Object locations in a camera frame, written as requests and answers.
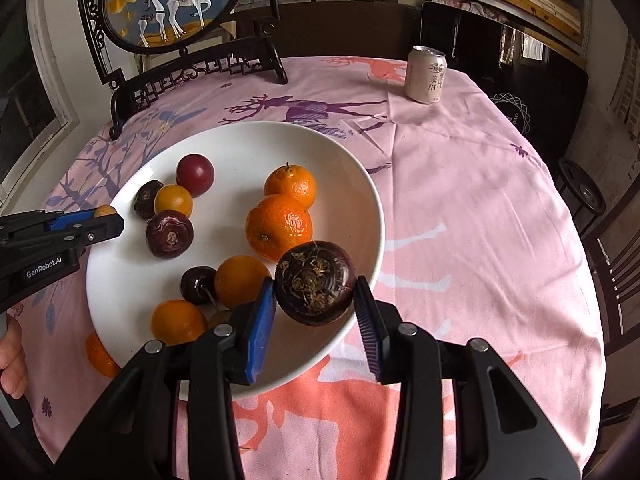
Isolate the white beverage can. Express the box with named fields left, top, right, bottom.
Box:
left=405, top=46, right=447, bottom=104

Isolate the large orange fruit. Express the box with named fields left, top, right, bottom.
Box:
left=214, top=255, right=271, bottom=310

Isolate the black round stool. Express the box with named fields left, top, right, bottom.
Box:
left=558, top=157, right=606, bottom=217

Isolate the dark cherry with stem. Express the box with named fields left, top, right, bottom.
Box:
left=180, top=266, right=217, bottom=306

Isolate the pink patterned tablecloth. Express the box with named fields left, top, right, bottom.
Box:
left=11, top=58, right=605, bottom=479

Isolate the round deer picture stand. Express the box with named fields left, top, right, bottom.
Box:
left=77, top=0, right=288, bottom=140

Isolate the person's left hand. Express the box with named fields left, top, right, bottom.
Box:
left=0, top=315, right=28, bottom=399

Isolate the dark red plum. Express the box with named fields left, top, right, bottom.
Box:
left=176, top=154, right=215, bottom=197

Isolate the yellow orange round fruit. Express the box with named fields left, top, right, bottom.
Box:
left=154, top=184, right=193, bottom=218

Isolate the yellow orange loquat fruit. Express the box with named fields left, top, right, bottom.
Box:
left=150, top=299, right=207, bottom=346

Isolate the mandarin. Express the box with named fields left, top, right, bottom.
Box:
left=264, top=164, right=317, bottom=209
left=85, top=332, right=120, bottom=378
left=245, top=194, right=314, bottom=261

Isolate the dark wooden chair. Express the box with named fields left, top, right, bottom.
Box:
left=582, top=200, right=639, bottom=356

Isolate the small dark water chestnut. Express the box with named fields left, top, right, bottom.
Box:
left=134, top=180, right=164, bottom=221

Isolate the small tan longan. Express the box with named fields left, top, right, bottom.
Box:
left=93, top=205, right=117, bottom=218

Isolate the large white plate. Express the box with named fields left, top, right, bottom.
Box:
left=86, top=122, right=385, bottom=365

